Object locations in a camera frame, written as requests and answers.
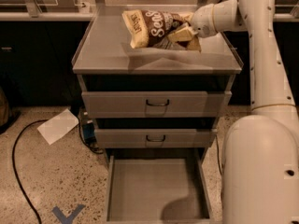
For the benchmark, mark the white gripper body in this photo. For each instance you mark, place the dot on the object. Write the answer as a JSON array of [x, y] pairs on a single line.
[[202, 21]]

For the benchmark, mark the brown sea salt chip bag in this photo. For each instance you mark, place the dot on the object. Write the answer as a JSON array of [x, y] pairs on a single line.
[[150, 28]]

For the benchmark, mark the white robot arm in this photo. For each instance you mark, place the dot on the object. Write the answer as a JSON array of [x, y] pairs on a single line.
[[260, 180]]

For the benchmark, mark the top grey drawer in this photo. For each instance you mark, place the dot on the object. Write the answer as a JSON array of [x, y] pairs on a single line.
[[132, 104]]

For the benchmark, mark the grey drawer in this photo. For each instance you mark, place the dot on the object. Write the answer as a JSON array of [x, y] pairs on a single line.
[[136, 138], [132, 104], [157, 191]]

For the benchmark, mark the grey drawer cabinet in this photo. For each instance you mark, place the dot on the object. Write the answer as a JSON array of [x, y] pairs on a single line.
[[105, 61]]

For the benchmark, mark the middle grey drawer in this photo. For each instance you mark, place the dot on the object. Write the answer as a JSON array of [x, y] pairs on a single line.
[[136, 138]]

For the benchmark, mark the bottom grey drawer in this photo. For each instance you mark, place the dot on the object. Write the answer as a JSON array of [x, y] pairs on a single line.
[[157, 191]]

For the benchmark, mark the blue power box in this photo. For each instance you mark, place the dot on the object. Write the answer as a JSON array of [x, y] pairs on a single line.
[[87, 127]]

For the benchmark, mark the white paper sheet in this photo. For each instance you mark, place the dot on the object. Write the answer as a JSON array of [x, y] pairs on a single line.
[[56, 128]]

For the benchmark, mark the grey railing bar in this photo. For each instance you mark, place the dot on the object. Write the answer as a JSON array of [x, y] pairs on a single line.
[[52, 16]]

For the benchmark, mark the black top drawer handle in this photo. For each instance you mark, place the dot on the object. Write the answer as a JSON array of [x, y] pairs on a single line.
[[162, 104]]

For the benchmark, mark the black drawer handle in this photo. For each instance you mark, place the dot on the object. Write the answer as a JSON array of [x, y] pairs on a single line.
[[162, 104], [155, 139]]

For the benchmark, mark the black middle drawer handle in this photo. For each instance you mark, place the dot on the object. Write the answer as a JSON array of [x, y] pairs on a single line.
[[155, 139]]

